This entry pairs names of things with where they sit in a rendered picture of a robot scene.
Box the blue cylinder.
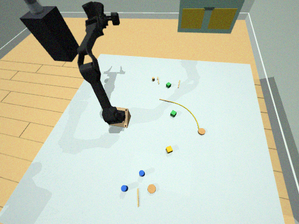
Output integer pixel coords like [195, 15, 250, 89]
[121, 185, 128, 191]
[139, 170, 145, 176]

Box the orange round disc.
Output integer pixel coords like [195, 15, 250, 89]
[148, 184, 156, 193]

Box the green block with hole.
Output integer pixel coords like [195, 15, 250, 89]
[170, 110, 176, 117]

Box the round wooden button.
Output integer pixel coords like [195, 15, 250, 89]
[198, 128, 205, 135]

